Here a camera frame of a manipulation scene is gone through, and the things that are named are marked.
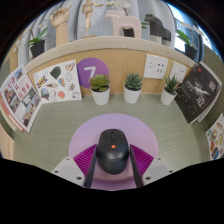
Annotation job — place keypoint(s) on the colourful sticker sheet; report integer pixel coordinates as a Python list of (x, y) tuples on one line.
[(216, 138)]

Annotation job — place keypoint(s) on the wooden hand model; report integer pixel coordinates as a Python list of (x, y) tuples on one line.
[(61, 26)]

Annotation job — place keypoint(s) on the white sticker sheet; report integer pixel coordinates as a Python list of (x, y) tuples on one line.
[(58, 83)]

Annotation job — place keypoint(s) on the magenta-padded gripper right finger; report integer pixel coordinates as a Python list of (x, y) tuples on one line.
[(156, 170)]

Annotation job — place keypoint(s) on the round purple number sticker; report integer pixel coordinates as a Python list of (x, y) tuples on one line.
[(91, 68)]

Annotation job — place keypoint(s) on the pink horse figurine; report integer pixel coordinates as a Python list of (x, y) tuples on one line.
[(128, 21)]

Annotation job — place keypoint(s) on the small spiky succulent in white pot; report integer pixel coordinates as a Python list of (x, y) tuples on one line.
[(167, 97)]

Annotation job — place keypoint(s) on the purple mouse pad with wrist rest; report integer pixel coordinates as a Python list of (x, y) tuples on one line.
[(133, 128)]

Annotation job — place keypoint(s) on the light wooden desk ledge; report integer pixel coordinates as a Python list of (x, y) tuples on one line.
[(110, 45)]

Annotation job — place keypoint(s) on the black horse figurine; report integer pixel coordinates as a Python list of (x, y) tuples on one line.
[(156, 28)]

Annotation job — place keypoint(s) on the black computer mouse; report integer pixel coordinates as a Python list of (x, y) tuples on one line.
[(112, 153)]

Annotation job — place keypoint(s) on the grey-white curtain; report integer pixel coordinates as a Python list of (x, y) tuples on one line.
[(75, 23)]

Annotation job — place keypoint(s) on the magazine with photo cover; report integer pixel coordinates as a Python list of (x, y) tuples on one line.
[(21, 96)]

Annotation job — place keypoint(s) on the white wall socket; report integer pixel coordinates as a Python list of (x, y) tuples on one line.
[(178, 72), (155, 66)]

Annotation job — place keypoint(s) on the red-spined book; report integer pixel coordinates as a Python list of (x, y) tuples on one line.
[(5, 111)]

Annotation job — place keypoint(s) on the wooden mannequin figure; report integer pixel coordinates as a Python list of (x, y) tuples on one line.
[(88, 13)]

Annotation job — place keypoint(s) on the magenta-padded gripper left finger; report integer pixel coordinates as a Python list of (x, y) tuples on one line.
[(68, 170)]

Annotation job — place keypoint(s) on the large glass window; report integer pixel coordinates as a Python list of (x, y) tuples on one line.
[(181, 23)]

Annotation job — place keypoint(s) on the black-covered book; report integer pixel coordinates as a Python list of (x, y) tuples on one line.
[(198, 91)]

